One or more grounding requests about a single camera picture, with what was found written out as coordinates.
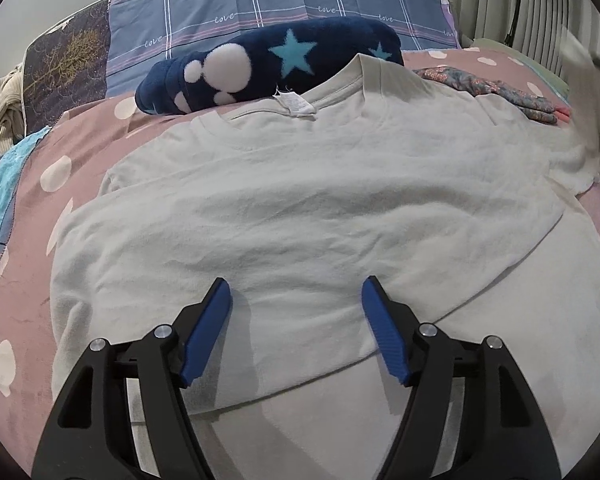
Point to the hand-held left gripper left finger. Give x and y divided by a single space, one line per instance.
207 327

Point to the pink polka dot bedspread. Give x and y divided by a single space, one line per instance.
22 270

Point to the white pleated curtain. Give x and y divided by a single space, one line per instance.
545 5

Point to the purple pillow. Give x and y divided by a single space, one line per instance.
447 5

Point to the teal textured blanket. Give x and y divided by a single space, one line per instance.
5 185

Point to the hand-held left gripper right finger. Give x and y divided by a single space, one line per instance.
384 330

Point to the beige crumpled clothes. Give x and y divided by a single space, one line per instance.
5 105

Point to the floral patterned cloth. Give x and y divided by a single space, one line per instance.
505 91

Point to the white t-shirt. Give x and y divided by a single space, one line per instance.
305 200

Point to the navy star fleece blanket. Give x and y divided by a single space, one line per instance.
260 55

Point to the dark tree print pillow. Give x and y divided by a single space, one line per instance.
65 55

